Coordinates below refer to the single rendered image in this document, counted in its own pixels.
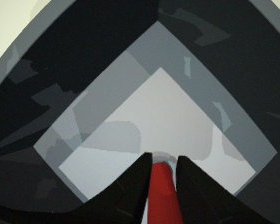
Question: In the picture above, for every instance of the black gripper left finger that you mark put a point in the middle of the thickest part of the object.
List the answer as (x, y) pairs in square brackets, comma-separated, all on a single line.
[(123, 202)]

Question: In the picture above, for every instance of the red peg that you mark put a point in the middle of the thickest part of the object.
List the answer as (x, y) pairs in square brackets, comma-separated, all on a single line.
[(163, 204)]

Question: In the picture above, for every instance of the light grey plate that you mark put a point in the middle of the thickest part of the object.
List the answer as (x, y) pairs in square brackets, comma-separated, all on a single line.
[(161, 118)]

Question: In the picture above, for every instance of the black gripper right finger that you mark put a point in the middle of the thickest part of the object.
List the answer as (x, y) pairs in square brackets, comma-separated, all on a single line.
[(204, 201)]

